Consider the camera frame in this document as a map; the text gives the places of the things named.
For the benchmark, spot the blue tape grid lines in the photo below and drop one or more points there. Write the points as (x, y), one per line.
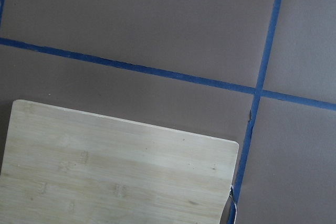
(258, 72)

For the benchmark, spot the bamboo cutting board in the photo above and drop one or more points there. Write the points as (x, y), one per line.
(67, 166)

